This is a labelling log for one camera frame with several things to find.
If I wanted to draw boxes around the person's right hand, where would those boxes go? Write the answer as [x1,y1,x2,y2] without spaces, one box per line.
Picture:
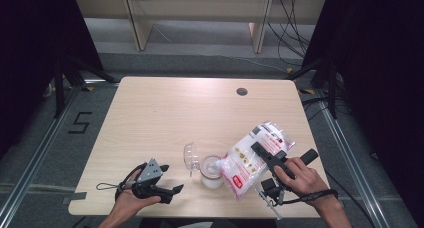
[273,157,330,208]

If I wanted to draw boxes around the bundle of black cables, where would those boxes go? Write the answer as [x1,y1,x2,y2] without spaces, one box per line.
[266,0,322,68]

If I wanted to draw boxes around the clear glass jar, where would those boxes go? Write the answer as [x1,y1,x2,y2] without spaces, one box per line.
[199,154,225,190]

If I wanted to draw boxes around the black metal stand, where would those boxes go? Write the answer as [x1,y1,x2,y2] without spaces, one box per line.
[285,59,340,120]
[52,54,118,119]

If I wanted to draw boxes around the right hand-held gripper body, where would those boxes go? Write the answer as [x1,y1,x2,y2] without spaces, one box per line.
[255,148,320,221]

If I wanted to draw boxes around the metal floor rail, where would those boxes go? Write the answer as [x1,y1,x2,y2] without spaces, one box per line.
[316,97,392,228]
[0,86,84,224]

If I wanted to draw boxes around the person's left hand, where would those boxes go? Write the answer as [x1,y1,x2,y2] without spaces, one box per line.
[114,169,163,219]

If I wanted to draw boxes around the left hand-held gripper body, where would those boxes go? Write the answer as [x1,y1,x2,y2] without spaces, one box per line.
[132,157,167,203]

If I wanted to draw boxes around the pink and white plastic bag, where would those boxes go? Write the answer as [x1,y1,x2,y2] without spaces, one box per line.
[219,121,297,201]

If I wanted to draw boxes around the black wrist strap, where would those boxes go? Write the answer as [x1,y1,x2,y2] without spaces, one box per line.
[95,161,149,202]
[283,188,339,206]

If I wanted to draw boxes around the grey tape strip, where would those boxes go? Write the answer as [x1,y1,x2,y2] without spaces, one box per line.
[61,191,88,205]

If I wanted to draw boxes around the dark curtain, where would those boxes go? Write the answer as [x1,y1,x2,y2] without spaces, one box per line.
[301,0,424,222]
[0,0,105,157]

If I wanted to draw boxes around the light wooden bench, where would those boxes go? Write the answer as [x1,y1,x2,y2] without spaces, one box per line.
[71,0,327,54]

